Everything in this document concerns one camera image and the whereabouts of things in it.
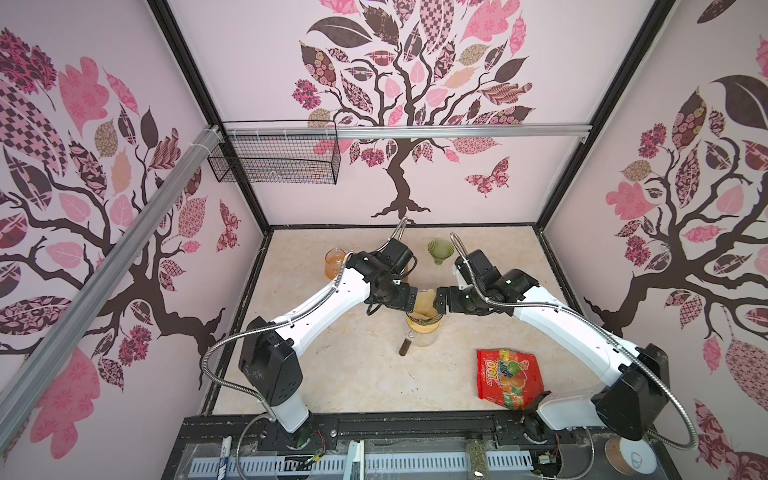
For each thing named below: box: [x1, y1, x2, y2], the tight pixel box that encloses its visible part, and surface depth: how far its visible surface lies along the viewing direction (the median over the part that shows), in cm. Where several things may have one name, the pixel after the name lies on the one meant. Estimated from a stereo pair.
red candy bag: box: [477, 349, 544, 410], surface depth 81 cm
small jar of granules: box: [468, 438, 488, 480], surface depth 68 cm
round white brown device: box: [604, 436, 658, 476], surface depth 67 cm
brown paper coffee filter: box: [409, 288, 438, 319], surface depth 80 cm
